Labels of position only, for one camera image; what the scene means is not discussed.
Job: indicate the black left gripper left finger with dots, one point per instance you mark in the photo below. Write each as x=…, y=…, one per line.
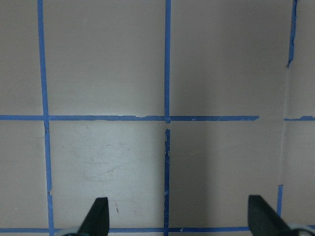
x=96, y=223

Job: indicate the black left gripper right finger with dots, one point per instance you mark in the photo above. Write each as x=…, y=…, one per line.
x=263, y=220

